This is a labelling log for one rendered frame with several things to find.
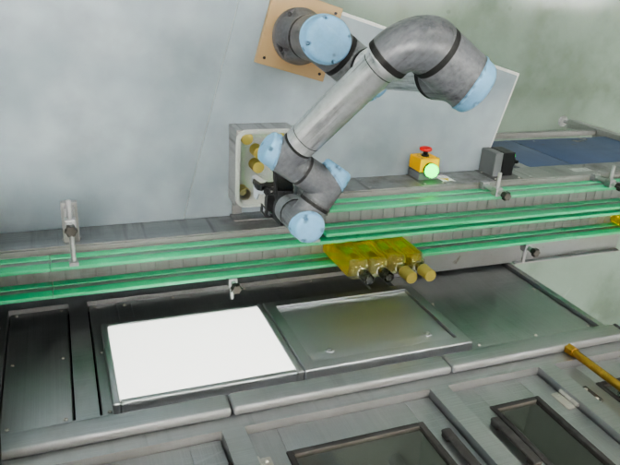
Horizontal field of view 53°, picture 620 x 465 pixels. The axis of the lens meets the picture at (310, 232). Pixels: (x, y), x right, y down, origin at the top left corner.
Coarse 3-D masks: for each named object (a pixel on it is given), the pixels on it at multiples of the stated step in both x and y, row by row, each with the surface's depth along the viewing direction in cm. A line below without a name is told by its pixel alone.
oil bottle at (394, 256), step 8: (368, 240) 184; (376, 240) 183; (384, 240) 184; (376, 248) 180; (384, 248) 178; (392, 248) 178; (392, 256) 173; (400, 256) 174; (392, 264) 173; (392, 272) 174
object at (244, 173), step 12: (240, 132) 169; (252, 132) 170; (264, 132) 171; (276, 132) 172; (240, 144) 170; (240, 156) 171; (252, 156) 180; (240, 168) 180; (264, 168) 183; (240, 180) 181; (252, 192) 184; (240, 204) 176; (252, 204) 178
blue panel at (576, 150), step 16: (496, 144) 259; (512, 144) 260; (528, 144) 262; (544, 144) 264; (560, 144) 266; (576, 144) 267; (592, 144) 269; (608, 144) 271; (528, 160) 238; (544, 160) 239; (560, 160) 241; (576, 160) 242; (592, 160) 244; (608, 160) 245
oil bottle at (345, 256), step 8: (328, 248) 183; (336, 248) 178; (344, 248) 177; (352, 248) 177; (328, 256) 183; (336, 256) 178; (344, 256) 173; (352, 256) 172; (360, 256) 172; (336, 264) 178; (344, 264) 173; (352, 264) 169; (360, 264) 169; (368, 264) 171; (344, 272) 173; (352, 272) 169
